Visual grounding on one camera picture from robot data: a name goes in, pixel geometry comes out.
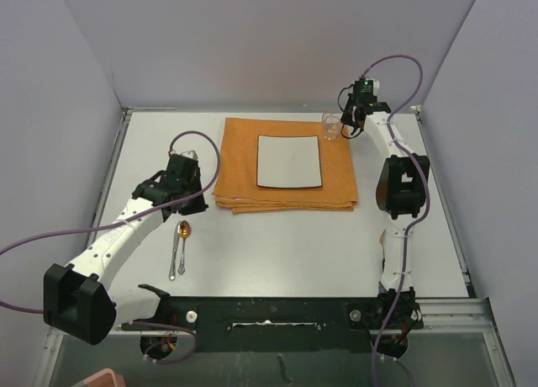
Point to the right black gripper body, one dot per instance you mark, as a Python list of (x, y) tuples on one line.
[(346, 117)]

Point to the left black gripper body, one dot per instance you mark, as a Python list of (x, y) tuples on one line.
[(192, 205)]

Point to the clear drinking glass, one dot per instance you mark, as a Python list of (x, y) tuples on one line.
[(331, 125)]

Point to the copper bowl spoon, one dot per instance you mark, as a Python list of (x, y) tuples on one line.
[(184, 232)]

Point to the orange cloth placemat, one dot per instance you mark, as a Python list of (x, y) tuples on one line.
[(236, 187)]

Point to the white square plate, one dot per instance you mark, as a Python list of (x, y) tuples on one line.
[(288, 162)]

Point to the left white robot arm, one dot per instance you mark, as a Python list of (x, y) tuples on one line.
[(77, 296)]

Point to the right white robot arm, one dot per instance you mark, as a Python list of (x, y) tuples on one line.
[(402, 192)]

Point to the silver butter knife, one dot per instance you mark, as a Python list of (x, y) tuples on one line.
[(175, 244)]

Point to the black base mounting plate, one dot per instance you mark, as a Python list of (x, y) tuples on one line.
[(280, 325)]

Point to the pink box corner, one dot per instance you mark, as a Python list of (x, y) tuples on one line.
[(103, 378)]

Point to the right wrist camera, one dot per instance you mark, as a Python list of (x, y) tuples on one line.
[(366, 87)]

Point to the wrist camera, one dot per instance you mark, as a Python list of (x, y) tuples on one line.
[(191, 155), (366, 87)]

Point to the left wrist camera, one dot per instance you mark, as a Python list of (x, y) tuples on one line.
[(191, 155)]

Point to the green handled gold fork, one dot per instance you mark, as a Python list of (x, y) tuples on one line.
[(381, 244)]

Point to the aluminium frame rail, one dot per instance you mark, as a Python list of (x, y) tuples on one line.
[(459, 345)]

